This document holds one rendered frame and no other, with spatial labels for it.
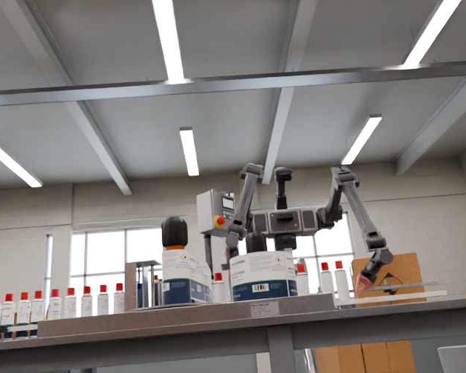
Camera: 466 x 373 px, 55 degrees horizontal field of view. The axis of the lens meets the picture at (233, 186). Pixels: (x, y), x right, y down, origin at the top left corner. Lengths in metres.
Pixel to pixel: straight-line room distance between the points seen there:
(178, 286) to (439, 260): 7.21
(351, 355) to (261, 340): 4.21
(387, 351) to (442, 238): 3.45
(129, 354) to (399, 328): 0.68
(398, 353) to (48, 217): 5.84
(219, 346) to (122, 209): 6.88
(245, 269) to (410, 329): 0.47
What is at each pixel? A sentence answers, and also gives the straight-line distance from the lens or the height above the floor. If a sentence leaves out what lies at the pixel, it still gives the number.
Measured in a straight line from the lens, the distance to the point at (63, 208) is 8.16.
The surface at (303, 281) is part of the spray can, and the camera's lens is 1.99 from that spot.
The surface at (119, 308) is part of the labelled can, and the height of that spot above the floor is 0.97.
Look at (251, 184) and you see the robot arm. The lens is 2.16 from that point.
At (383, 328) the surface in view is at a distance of 1.21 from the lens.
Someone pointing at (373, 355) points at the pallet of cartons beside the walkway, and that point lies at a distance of 5.44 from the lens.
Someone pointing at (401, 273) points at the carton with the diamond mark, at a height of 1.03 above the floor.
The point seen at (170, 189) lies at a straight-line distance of 7.95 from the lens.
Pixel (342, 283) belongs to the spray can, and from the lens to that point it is 2.00.
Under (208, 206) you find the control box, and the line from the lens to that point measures 2.11.
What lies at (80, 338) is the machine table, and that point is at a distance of 1.25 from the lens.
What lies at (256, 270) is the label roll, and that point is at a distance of 1.33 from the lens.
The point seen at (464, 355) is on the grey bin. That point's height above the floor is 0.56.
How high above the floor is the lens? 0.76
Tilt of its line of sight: 20 degrees up
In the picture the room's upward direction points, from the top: 5 degrees counter-clockwise
